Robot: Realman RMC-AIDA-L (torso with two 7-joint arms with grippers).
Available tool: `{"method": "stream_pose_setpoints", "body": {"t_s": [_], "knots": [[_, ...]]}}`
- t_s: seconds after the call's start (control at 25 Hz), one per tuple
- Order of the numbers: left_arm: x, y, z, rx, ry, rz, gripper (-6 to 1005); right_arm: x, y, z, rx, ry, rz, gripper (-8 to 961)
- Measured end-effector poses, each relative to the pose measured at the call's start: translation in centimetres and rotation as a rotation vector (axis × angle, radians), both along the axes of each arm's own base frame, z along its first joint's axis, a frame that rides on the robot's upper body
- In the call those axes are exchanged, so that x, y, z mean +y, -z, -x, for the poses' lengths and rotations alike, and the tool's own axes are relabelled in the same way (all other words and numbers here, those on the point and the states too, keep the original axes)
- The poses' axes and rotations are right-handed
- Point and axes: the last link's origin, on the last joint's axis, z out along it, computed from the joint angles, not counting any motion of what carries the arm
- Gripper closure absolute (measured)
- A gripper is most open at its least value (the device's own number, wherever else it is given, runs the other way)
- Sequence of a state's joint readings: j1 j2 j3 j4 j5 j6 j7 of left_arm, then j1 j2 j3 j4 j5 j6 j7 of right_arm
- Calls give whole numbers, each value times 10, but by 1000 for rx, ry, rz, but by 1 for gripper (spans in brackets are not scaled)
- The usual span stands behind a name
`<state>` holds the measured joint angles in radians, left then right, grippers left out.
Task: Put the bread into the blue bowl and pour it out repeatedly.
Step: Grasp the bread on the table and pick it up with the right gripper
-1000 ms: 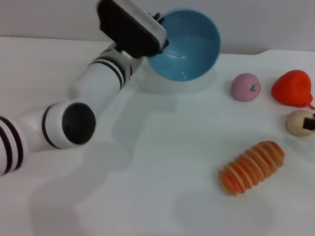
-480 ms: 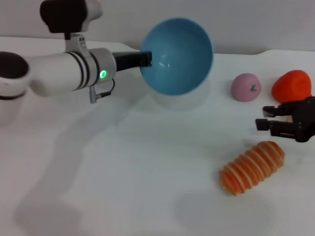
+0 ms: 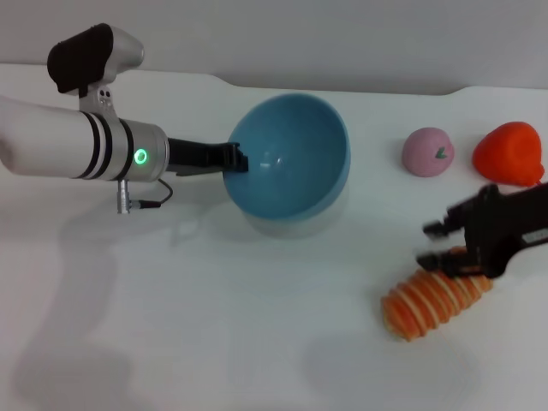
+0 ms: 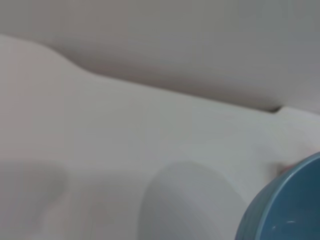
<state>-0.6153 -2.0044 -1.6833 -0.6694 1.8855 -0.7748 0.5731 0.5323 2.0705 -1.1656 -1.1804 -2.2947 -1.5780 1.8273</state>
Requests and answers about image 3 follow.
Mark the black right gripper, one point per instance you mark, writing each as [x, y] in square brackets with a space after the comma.
[501, 231]

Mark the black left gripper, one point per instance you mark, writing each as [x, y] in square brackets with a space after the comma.
[197, 152]

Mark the blue bowl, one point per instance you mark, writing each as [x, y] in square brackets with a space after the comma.
[291, 167]

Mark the orange striped bread loaf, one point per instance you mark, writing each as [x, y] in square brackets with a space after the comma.
[428, 304]

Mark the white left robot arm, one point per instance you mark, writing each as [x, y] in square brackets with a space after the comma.
[55, 141]

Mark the pink peach toy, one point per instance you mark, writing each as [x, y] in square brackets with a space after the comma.
[426, 152]

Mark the red pepper toy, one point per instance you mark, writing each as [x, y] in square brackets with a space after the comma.
[507, 154]

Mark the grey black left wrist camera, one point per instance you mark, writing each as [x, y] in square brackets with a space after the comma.
[90, 55]

